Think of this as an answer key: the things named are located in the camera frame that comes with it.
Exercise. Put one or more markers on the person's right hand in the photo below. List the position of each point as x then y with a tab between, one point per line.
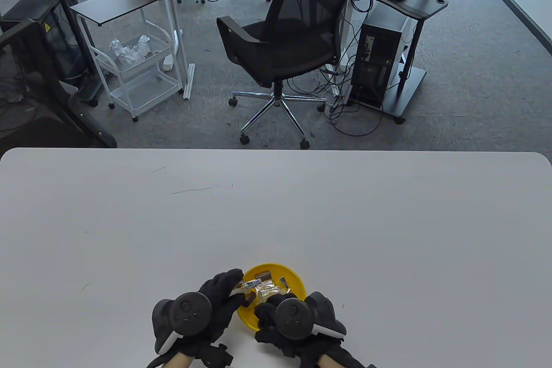
265	309

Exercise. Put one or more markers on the black equipment cabinet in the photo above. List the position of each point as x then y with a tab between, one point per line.
51	40

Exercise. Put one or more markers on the person's left hand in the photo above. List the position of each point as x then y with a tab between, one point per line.
222	299

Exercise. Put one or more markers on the black mobile computer stand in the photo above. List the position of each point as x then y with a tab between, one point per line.
424	7

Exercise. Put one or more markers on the crumpled clear plastic wrap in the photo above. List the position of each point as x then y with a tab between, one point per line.
129	51

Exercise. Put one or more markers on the white metal frame desk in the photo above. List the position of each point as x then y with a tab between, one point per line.
174	18

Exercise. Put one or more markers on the dark wooden cart top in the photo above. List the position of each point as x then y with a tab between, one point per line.
116	3

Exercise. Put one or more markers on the black computer tower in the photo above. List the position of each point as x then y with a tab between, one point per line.
379	57

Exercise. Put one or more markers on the clear glass perfume bottle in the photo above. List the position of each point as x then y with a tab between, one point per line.
240	289
266	288

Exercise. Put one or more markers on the brown perfume bottle cap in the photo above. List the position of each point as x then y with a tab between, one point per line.
264	276
250	297

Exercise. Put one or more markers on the black stand pole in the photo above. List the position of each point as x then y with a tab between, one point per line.
64	1

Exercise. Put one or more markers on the white metal utility cart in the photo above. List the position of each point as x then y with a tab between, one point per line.
146	91

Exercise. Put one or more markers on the black and white tracking controller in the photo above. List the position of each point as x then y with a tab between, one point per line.
194	314
292	316

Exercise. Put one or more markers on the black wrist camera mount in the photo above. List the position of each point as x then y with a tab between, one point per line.
215	355

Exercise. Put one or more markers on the person's left forearm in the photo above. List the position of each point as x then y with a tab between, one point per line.
177	361

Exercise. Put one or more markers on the black mesh office chair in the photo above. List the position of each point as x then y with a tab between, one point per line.
302	1

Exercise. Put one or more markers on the yellow bowl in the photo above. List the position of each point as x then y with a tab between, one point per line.
293	275

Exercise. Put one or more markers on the person's right forearm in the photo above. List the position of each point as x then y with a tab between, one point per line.
327	361

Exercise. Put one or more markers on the large black equipment frame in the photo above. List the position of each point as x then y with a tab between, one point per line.
26	74

